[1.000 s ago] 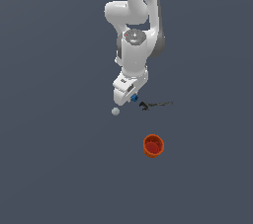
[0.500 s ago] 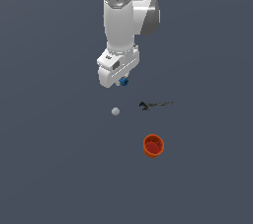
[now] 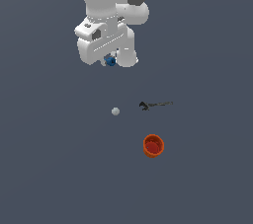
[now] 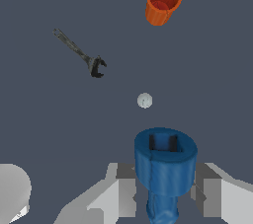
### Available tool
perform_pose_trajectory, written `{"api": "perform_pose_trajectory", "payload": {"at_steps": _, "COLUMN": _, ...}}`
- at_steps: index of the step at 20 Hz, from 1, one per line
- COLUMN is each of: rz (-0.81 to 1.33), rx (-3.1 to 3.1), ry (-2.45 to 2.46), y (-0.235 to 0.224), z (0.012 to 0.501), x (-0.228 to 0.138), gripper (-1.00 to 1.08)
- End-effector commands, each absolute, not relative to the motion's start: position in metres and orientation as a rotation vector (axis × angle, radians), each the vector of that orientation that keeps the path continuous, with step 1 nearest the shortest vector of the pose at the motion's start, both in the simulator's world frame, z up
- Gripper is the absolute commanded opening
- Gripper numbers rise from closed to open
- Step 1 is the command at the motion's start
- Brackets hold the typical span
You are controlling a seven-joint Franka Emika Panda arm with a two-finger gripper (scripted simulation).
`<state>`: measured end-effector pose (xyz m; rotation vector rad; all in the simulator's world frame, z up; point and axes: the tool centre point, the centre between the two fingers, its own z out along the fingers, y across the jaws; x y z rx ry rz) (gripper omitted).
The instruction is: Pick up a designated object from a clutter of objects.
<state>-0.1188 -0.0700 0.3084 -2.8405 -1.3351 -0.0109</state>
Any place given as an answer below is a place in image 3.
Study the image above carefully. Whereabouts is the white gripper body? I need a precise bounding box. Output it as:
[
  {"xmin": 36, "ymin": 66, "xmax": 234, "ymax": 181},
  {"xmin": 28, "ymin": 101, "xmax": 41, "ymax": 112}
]
[{"xmin": 73, "ymin": 15, "xmax": 139, "ymax": 69}]

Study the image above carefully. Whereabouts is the small blue object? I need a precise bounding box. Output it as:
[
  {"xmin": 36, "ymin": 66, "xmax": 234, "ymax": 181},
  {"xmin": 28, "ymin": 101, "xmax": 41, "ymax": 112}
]
[{"xmin": 105, "ymin": 55, "xmax": 117, "ymax": 67}]

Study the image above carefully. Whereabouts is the dark adjustable wrench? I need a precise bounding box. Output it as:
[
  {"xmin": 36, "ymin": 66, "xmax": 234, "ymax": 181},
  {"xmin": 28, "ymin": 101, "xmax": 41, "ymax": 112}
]
[{"xmin": 138, "ymin": 101, "xmax": 174, "ymax": 112}]

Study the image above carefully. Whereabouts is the orange cup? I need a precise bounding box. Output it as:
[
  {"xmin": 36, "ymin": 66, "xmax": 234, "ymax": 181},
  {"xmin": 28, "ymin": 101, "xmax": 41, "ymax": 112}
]
[{"xmin": 142, "ymin": 133, "xmax": 165, "ymax": 159}]

